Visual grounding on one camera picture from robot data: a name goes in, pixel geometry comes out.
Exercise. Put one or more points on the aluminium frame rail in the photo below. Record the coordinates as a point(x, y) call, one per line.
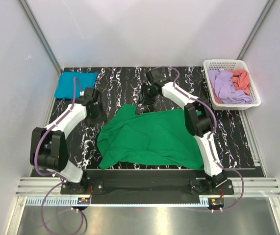
point(46, 191)

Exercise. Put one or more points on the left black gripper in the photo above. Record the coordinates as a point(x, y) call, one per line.
point(102, 117)

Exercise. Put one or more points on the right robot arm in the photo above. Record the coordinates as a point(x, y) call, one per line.
point(199, 121)

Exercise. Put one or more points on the right corner frame post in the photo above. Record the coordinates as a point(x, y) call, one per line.
point(255, 29)

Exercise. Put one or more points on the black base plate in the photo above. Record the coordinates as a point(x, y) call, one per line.
point(143, 187)

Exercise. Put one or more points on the left corner frame post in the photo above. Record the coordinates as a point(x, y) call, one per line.
point(40, 35)

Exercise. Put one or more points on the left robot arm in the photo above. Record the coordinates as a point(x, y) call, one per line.
point(49, 152)

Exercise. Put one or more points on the corner frame post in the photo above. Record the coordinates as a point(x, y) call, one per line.
point(255, 29)
point(40, 35)

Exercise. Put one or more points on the green t-shirt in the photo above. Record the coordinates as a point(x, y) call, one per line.
point(156, 138)

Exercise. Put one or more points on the white plastic basket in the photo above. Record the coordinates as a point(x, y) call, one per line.
point(230, 85)

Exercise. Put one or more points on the purple t-shirt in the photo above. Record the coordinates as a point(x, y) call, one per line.
point(224, 85)

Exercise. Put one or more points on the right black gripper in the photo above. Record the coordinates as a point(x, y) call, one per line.
point(147, 101)

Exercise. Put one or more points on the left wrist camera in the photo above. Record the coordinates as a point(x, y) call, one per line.
point(91, 95)

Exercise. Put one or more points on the coral t-shirt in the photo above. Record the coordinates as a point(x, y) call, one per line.
point(241, 80)

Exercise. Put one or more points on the folded blue t-shirt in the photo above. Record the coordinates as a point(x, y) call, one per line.
point(74, 81)

